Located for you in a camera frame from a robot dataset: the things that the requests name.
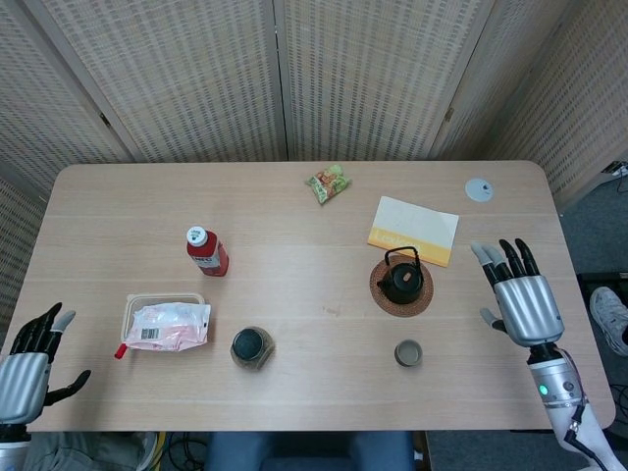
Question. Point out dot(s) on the yellow white Lexicon book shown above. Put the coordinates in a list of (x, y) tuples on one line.
[(417, 221)]

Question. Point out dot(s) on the green snack packet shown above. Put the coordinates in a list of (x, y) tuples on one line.
[(326, 184)]

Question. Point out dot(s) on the woven folding screen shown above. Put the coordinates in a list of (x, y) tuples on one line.
[(196, 73)]

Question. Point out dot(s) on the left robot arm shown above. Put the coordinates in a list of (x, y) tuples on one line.
[(10, 451)]

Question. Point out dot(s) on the beige plastic tray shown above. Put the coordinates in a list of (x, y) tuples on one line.
[(162, 298)]

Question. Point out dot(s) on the pink white snack bag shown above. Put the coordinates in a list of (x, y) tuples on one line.
[(167, 326)]

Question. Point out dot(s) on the round woven rattan coaster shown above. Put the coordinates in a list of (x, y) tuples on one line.
[(424, 301)]

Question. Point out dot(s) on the dark ceramic cup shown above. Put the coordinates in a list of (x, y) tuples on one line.
[(408, 353)]

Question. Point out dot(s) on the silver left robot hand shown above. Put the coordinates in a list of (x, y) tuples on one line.
[(19, 382)]

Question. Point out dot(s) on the glass jar black lid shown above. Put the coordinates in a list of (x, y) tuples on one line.
[(247, 343)]

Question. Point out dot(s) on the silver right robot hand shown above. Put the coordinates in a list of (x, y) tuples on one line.
[(527, 309)]

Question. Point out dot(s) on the blue chair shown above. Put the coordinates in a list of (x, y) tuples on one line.
[(304, 451)]

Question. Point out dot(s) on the grey sneaker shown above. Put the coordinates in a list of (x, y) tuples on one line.
[(611, 314)]

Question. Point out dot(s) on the power strip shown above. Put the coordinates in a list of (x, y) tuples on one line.
[(615, 169)]

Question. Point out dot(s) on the black teapot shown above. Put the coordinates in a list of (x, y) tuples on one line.
[(402, 289)]

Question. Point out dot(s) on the khaki trousers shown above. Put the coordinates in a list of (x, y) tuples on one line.
[(78, 451)]

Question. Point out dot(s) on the red NFC juice bottle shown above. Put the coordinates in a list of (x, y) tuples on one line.
[(211, 257)]

